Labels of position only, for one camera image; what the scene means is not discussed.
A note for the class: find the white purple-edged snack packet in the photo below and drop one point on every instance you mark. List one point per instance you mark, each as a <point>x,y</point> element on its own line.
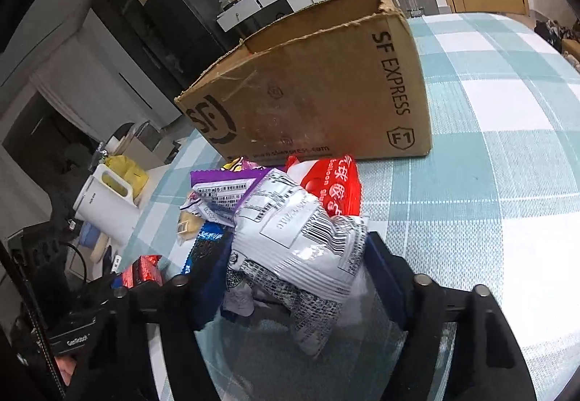
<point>222,192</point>

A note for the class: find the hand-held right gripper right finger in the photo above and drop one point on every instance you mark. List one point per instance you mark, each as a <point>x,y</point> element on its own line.
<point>385,283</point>

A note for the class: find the black tall cabinet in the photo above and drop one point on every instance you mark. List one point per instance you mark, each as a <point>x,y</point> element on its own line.
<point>131,29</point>

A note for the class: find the blue cookie packet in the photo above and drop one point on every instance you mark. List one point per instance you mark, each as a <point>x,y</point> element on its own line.
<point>206,247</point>

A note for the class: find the grey bin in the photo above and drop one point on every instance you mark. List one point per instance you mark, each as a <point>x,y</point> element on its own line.
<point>156,143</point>

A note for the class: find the red snack packet dark label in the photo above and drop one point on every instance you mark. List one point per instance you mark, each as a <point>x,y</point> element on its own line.
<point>142,269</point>

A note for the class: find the beige cracker packet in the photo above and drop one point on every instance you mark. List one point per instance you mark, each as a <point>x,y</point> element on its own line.
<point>190,224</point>

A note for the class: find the large printed cardboard box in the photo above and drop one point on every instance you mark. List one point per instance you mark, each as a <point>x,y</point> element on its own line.
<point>317,88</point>

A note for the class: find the white barcode snack packet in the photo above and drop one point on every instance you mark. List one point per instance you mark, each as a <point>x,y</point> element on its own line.
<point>290,238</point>

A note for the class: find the person's left hand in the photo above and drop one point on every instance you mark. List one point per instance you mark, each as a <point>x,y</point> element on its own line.
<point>66,373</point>

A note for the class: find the yellow plastic bag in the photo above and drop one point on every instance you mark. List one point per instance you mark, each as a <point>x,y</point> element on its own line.
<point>131,177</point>

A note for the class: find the white electric kettle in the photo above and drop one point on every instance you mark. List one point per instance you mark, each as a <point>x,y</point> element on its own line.
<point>104,211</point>

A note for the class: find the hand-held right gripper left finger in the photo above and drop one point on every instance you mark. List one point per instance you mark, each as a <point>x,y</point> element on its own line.
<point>154,337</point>

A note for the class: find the grey refrigerator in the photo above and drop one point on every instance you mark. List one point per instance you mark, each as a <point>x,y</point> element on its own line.
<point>190,16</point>

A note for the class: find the red white snack packet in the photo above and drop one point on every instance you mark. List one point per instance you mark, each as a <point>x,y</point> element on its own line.
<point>326,183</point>

